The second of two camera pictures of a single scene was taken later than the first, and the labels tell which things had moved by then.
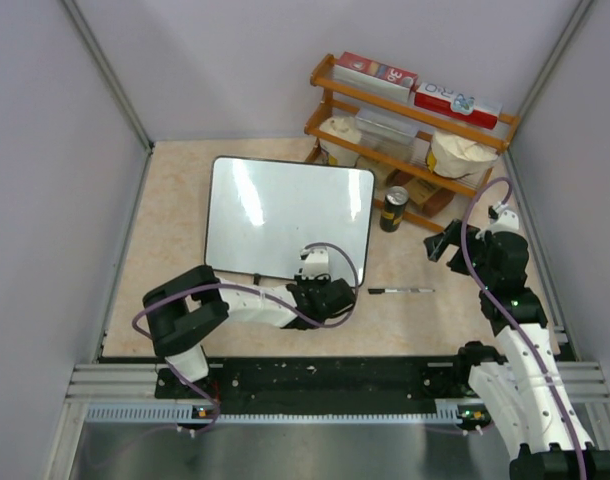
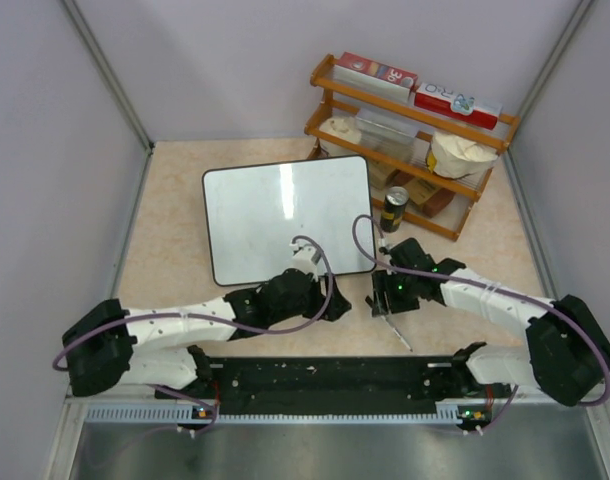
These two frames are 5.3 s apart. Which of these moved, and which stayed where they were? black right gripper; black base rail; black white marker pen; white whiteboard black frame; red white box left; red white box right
Moved: black white marker pen; black right gripper
Stayed: white whiteboard black frame; red white box right; red white box left; black base rail
